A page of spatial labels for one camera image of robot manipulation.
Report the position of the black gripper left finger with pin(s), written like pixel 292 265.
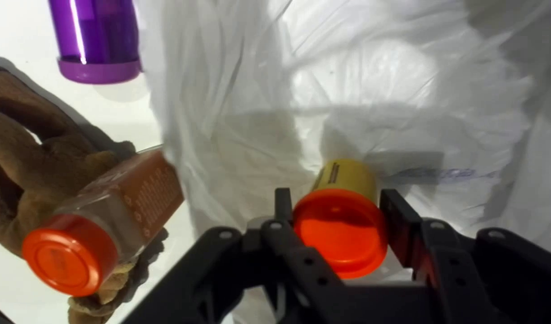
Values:
pixel 268 281

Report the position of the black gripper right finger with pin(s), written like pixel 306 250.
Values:
pixel 466 270

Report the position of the red-orange lid yellow dough tub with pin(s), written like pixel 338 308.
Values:
pixel 340 230

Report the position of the white plastic bag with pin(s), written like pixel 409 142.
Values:
pixel 376 90

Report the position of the brown plush moose toy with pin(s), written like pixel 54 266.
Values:
pixel 29 155

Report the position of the dark purple lid dough tub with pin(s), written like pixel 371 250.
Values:
pixel 95 41

